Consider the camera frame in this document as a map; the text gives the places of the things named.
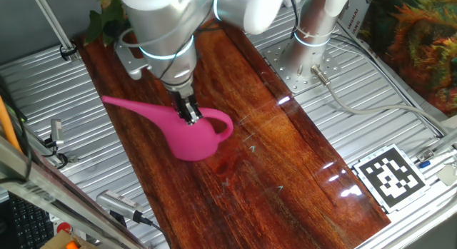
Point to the small blue object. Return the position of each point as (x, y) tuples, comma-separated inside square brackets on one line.
[(424, 164)]

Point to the small white plate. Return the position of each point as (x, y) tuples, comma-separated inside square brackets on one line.
[(448, 175)]

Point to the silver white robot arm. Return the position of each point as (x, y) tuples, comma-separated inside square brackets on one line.
[(160, 24)]

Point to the small orange object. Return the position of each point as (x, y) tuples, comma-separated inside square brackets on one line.
[(71, 245)]

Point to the glossy wood grain board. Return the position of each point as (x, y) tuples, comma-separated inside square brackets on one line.
[(267, 152)]

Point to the potted green leafy plant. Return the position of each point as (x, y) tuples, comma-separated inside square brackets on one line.
[(103, 24)]

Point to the small silver camera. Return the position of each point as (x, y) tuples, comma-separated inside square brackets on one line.
[(56, 131)]

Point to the silver ribbed depth camera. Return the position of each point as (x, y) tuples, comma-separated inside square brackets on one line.
[(118, 203)]

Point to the small metal corner bracket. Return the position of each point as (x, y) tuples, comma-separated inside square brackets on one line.
[(425, 155)]

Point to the white printed carton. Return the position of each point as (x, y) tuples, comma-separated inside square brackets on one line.
[(353, 17)]

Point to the grey box with red button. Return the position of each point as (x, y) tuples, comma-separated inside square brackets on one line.
[(63, 227)]

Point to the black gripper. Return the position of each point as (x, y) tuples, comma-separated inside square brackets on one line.
[(183, 98)]

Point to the black keyboard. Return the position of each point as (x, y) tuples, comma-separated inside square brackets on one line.
[(30, 224)]

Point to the orange pole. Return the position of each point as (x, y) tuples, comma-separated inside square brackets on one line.
[(6, 124)]

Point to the aluminium profile strut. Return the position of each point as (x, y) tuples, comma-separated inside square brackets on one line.
[(446, 142), (53, 24)]

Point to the pink plastic watering can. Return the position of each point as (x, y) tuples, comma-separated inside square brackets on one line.
[(193, 142)]

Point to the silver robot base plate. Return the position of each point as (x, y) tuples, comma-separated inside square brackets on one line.
[(282, 68)]

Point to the brown cardboard box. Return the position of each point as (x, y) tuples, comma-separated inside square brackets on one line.
[(59, 242)]

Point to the colourful painted poster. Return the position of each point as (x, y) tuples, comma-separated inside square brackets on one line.
[(417, 38)]

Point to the black white fiducial marker board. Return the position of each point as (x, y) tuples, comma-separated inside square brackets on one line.
[(389, 177)]

